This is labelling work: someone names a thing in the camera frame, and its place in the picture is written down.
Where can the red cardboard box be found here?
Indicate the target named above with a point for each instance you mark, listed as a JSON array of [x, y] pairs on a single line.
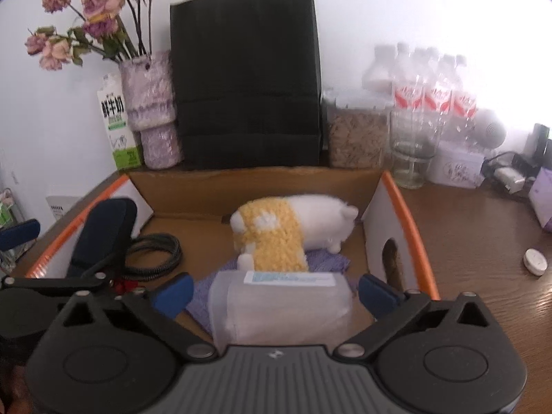
[[194, 207]]

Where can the white power adapter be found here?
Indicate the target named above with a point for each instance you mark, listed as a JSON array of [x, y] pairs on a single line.
[[509, 179]]

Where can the red artificial rose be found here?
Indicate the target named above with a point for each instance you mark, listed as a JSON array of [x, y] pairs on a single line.
[[125, 287]]

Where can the clear plastic swab box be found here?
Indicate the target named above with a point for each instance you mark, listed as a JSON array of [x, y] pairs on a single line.
[[280, 310]]

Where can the green white milk carton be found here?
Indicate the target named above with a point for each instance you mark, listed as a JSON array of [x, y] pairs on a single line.
[[118, 125]]

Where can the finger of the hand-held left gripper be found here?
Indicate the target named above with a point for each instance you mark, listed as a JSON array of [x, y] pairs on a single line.
[[56, 283], [19, 233]]

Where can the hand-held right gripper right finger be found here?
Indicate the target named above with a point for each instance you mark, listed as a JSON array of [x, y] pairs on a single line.
[[379, 297]]

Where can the purple tissue pack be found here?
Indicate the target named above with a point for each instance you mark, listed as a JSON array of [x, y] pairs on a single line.
[[542, 200]]

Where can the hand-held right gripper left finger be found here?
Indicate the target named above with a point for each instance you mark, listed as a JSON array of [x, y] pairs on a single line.
[[174, 295]]

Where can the yellow white plush toy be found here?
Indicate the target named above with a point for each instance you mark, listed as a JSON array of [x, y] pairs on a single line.
[[276, 233]]

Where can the black paper bag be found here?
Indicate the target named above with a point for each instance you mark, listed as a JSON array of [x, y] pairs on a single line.
[[246, 82]]

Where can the dried pink rose bouquet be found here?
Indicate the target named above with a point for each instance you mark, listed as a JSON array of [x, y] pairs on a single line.
[[92, 8]]

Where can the white floral tin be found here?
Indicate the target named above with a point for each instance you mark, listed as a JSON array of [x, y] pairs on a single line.
[[459, 166]]

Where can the small white round puck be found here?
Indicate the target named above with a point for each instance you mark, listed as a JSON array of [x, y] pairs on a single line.
[[534, 261]]

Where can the clear drinking glass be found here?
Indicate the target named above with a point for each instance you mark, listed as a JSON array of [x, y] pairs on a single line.
[[414, 151]]

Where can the metal storage rack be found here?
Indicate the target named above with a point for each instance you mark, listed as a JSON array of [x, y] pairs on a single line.
[[6, 224]]

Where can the pack of water bottles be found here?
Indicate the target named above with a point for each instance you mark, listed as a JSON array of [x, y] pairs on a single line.
[[427, 90]]

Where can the black glasses case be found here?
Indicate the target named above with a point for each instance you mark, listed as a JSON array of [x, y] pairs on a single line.
[[105, 233]]

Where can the white round speaker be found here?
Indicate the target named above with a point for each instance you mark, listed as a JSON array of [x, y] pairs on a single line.
[[490, 129]]

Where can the clear cereal container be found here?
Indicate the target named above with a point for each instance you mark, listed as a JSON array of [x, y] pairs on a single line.
[[356, 133]]

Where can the purple textured vase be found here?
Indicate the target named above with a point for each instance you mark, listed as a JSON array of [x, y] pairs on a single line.
[[151, 108]]

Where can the white slatted appliance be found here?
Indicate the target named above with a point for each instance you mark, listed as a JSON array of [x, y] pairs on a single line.
[[62, 209]]

